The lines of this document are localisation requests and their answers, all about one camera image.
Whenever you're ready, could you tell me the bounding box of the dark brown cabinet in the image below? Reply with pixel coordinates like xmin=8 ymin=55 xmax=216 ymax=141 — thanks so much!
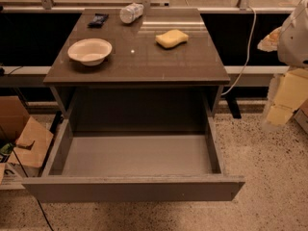
xmin=42 ymin=8 xmax=231 ymax=133

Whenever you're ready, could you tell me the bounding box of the white paper bowl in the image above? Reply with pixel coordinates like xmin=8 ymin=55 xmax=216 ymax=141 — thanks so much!
xmin=67 ymin=38 xmax=113 ymax=66

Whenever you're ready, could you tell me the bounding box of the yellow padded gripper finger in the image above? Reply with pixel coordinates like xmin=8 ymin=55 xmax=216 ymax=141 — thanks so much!
xmin=257 ymin=27 xmax=281 ymax=52
xmin=261 ymin=68 xmax=308 ymax=132

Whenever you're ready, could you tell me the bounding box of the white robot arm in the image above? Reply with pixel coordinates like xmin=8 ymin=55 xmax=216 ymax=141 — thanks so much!
xmin=257 ymin=0 xmax=308 ymax=132

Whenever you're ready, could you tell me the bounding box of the white cable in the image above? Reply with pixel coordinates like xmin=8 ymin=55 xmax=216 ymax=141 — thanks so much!
xmin=220 ymin=7 xmax=258 ymax=97

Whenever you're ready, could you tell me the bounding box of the brown cardboard box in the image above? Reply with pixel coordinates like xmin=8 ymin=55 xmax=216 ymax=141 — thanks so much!
xmin=0 ymin=96 xmax=53 ymax=177

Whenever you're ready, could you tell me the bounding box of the clear plastic bottle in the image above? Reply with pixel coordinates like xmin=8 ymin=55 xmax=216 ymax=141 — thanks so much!
xmin=119 ymin=3 xmax=143 ymax=24

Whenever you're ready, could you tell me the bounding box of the cardboard box at right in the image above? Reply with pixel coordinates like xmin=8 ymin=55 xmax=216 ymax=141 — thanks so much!
xmin=295 ymin=100 xmax=308 ymax=134

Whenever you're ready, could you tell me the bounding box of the black floor cable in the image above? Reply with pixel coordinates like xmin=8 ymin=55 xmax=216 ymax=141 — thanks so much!
xmin=0 ymin=125 xmax=56 ymax=231

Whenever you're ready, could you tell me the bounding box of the dark blue snack packet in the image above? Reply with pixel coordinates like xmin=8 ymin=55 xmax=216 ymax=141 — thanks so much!
xmin=88 ymin=13 xmax=109 ymax=28

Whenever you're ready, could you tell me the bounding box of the open grey top drawer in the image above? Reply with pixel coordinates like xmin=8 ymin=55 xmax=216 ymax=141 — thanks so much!
xmin=22 ymin=94 xmax=246 ymax=204

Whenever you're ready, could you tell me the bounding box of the yellow sponge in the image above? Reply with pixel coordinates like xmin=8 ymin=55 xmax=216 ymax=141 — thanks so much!
xmin=155 ymin=29 xmax=189 ymax=49

